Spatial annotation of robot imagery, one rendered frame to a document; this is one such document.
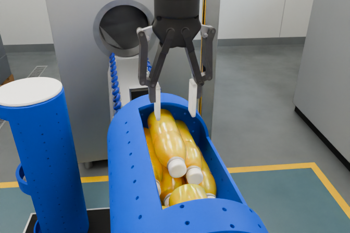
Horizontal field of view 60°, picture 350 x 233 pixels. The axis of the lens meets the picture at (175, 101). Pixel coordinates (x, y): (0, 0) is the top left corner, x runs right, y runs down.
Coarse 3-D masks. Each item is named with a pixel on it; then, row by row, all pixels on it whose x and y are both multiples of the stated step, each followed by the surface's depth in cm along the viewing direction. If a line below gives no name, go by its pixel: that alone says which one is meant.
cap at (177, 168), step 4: (176, 160) 65; (180, 160) 66; (172, 164) 65; (176, 164) 64; (180, 164) 64; (184, 164) 65; (168, 168) 66; (172, 168) 64; (176, 168) 65; (180, 168) 65; (184, 168) 65; (172, 172) 65; (176, 172) 65; (180, 172) 66; (184, 172) 66; (172, 176) 66; (176, 176) 66; (180, 176) 66
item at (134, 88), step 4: (132, 88) 122; (136, 88) 122; (140, 88) 122; (144, 88) 123; (132, 92) 120; (136, 92) 121; (140, 92) 121; (144, 92) 122; (132, 96) 121; (136, 96) 122; (140, 96) 122
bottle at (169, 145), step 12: (156, 120) 77; (168, 120) 77; (156, 132) 74; (168, 132) 72; (156, 144) 71; (168, 144) 68; (180, 144) 69; (156, 156) 71; (168, 156) 67; (180, 156) 67
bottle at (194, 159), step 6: (180, 120) 88; (180, 126) 84; (186, 126) 86; (180, 132) 82; (186, 132) 82; (186, 138) 79; (192, 138) 81; (186, 144) 77; (192, 144) 78; (186, 150) 75; (192, 150) 75; (198, 150) 77; (186, 156) 74; (192, 156) 74; (198, 156) 75; (186, 162) 73; (192, 162) 73; (198, 162) 73; (186, 168) 73; (192, 168) 72; (198, 168) 72
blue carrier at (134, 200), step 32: (160, 96) 81; (128, 128) 72; (192, 128) 91; (128, 160) 63; (128, 192) 56; (224, 192) 74; (128, 224) 50; (160, 224) 46; (192, 224) 45; (224, 224) 45; (256, 224) 49
